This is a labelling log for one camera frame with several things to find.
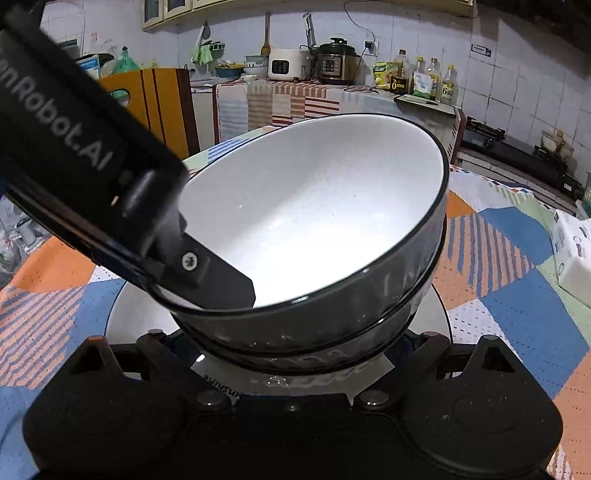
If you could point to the black pressure cooker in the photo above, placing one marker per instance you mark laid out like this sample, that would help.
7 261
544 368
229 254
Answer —
337 62

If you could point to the patchwork counter cloth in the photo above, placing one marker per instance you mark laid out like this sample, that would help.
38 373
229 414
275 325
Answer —
240 107

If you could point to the black gas stove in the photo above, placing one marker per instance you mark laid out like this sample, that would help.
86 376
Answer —
535 161

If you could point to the yellow oil bottle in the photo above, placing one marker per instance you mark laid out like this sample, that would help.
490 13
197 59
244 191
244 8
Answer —
400 79

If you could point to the yellow wooden chair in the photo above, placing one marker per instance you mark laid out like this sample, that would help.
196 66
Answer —
160 99

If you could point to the cutting board on counter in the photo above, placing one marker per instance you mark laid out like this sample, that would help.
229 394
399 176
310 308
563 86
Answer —
427 103

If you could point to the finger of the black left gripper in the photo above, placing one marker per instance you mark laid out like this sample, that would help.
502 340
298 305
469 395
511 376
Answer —
194 273

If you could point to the cream wall cabinets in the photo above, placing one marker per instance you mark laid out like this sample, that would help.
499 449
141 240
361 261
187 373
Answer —
158 13

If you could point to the colourful patchwork tablecloth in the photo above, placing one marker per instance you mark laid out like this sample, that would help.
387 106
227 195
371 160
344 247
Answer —
498 276

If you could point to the white ribbed bowl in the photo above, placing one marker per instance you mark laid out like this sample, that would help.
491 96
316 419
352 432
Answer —
325 206
312 337

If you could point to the white tissue pack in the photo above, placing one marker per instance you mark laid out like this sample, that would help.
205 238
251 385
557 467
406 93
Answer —
571 249

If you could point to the white rice cooker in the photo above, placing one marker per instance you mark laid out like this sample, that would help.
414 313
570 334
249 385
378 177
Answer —
289 64

